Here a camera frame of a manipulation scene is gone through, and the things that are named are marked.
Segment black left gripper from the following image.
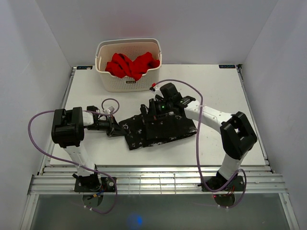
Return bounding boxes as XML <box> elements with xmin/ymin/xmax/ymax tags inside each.
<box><xmin>87</xmin><ymin>115</ymin><xmax>127</xmax><ymax>137</ymax></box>

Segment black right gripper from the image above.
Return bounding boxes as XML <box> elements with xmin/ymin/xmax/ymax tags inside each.
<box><xmin>144</xmin><ymin>98</ymin><xmax>172</xmax><ymax>122</ymax></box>

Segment black white patterned trousers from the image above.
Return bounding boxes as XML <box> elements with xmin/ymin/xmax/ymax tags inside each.
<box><xmin>119</xmin><ymin>114</ymin><xmax>197</xmax><ymax>150</ymax></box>

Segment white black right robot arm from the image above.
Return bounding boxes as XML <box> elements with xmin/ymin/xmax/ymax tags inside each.
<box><xmin>140</xmin><ymin>83</ymin><xmax>258</xmax><ymax>192</ymax></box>

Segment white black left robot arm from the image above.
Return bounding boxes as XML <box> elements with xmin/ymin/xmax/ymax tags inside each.
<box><xmin>51</xmin><ymin>106</ymin><xmax>125</xmax><ymax>192</ymax></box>

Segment red crumpled garment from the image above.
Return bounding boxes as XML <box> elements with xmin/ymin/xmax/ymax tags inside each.
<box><xmin>105</xmin><ymin>52</ymin><xmax>160</xmax><ymax>81</ymax></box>

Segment cream perforated plastic basket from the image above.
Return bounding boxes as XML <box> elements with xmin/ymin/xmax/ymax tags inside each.
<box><xmin>95</xmin><ymin>38</ymin><xmax>162</xmax><ymax>92</ymax></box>

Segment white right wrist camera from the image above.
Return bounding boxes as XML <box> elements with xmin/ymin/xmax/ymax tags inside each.
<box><xmin>149</xmin><ymin>83</ymin><xmax>163</xmax><ymax>97</ymax></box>

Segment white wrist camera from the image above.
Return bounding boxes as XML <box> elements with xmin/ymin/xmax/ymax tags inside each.
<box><xmin>103</xmin><ymin>106</ymin><xmax>115</xmax><ymax>115</ymax></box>
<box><xmin>149</xmin><ymin>83</ymin><xmax>163</xmax><ymax>97</ymax></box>

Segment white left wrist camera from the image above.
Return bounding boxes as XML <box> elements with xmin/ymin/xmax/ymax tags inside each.
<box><xmin>103</xmin><ymin>106</ymin><xmax>115</xmax><ymax>115</ymax></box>

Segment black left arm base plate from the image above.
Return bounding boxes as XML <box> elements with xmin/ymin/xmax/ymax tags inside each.
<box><xmin>74</xmin><ymin>176</ymin><xmax>115</xmax><ymax>193</ymax></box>

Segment aluminium rail frame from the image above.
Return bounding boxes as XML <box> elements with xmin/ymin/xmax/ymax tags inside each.
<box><xmin>29</xmin><ymin>165</ymin><xmax>288</xmax><ymax>195</ymax></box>

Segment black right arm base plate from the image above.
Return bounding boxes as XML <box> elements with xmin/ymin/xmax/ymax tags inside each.
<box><xmin>198</xmin><ymin>176</ymin><xmax>245</xmax><ymax>192</ymax></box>

